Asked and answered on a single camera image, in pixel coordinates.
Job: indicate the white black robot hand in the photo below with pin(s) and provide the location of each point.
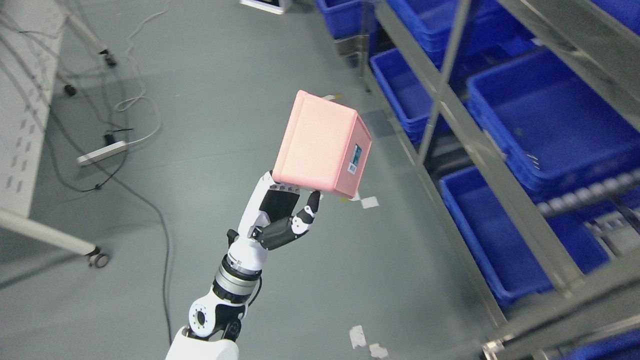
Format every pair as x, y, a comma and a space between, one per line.
269, 222

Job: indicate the pink plastic storage box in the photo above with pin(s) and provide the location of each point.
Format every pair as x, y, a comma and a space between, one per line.
325, 147

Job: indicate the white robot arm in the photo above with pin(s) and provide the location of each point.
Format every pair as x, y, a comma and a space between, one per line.
214, 320

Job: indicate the blue bin middle shelf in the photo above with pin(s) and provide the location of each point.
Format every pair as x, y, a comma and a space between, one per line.
507, 264

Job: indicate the stainless steel shelf rack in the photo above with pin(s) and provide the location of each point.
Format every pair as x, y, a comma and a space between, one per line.
582, 309

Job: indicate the white power strip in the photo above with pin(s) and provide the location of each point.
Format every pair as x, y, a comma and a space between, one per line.
102, 153

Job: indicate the blue bin bottom centre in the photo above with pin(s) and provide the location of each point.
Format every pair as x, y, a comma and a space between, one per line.
406, 96

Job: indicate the large blue bin upper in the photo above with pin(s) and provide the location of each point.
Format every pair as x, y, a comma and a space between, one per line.
557, 134

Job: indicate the white perforated cart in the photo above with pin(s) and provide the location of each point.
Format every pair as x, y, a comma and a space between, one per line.
31, 37

